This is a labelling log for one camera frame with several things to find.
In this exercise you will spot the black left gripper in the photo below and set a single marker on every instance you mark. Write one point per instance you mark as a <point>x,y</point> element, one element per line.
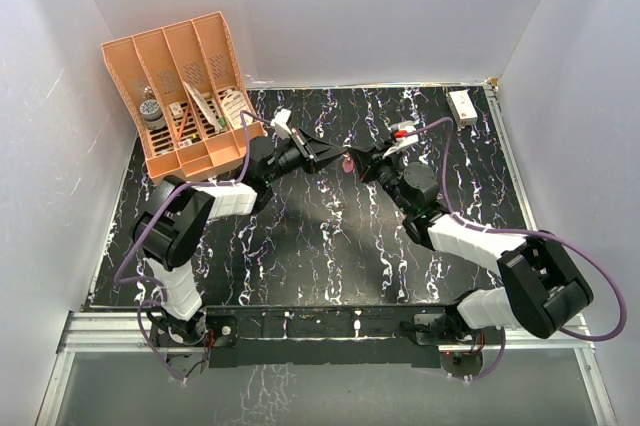
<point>314,153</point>

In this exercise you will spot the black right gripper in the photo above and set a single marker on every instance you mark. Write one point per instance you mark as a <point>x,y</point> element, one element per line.
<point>362,156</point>

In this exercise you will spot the keyring with pink strap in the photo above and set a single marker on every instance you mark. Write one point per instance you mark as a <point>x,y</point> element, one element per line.
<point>348,165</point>

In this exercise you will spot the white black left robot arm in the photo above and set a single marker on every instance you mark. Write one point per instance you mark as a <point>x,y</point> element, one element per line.
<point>170,228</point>

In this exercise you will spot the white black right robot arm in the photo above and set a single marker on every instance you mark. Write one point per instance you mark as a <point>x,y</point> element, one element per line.
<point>542,288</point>

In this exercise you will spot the white label packet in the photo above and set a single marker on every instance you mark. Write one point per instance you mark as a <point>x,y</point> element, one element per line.
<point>233,104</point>

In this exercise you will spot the small white red box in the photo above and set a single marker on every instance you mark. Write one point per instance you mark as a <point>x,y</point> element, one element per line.
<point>462,107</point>

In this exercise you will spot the white card packet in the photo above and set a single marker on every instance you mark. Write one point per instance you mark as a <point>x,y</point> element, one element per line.
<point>211,115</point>

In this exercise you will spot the orange pencil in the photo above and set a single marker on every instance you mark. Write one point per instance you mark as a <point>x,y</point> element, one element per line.
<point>183,123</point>

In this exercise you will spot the small white eraser box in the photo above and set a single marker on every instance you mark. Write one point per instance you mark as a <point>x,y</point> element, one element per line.
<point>176,110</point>

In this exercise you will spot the orange plastic desk organizer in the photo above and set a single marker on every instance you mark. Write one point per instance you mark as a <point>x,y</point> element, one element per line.
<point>154,65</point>

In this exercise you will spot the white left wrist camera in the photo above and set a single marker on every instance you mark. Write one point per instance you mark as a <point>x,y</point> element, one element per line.
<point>280,123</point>

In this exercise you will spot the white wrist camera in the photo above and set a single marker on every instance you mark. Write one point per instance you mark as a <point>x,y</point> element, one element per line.
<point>280,123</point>
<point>403,135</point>

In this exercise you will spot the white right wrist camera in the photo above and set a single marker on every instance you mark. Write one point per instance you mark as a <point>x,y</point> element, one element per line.
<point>403,135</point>

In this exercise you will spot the black front mounting rail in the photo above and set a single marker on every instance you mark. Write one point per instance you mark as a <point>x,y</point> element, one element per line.
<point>417,335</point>

